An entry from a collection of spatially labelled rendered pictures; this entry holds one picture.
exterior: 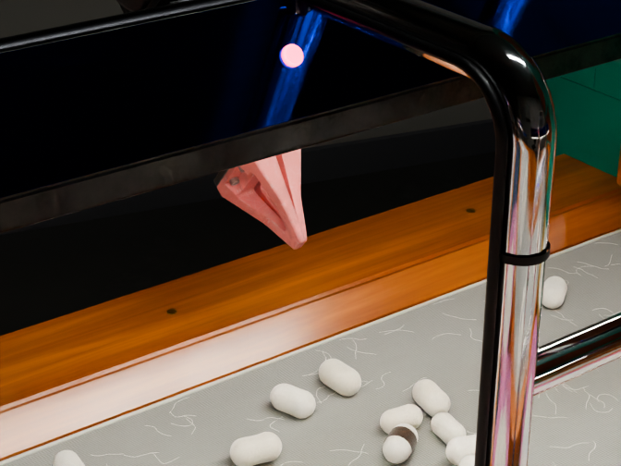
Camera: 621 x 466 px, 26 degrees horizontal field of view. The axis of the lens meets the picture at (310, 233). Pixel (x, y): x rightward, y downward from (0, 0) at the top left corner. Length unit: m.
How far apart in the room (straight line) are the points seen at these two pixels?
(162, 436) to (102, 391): 0.06
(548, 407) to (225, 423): 0.24
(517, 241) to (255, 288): 0.54
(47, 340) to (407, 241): 0.33
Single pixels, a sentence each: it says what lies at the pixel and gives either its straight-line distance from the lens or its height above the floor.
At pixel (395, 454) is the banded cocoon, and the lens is 0.93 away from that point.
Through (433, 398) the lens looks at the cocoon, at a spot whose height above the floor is 0.76.
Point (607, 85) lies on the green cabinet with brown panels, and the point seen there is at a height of 0.85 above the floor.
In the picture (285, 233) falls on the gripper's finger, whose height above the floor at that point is 0.86.
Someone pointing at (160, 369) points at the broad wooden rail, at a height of 0.76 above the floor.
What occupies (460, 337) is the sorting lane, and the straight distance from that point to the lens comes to 1.09.
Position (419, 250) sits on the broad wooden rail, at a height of 0.77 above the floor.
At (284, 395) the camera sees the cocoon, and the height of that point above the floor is 0.76.
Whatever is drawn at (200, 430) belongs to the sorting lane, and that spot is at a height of 0.74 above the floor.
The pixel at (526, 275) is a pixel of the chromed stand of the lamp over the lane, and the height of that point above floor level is 1.02.
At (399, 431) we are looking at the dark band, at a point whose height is 0.76.
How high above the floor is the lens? 1.30
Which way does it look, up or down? 27 degrees down
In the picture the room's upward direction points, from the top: straight up
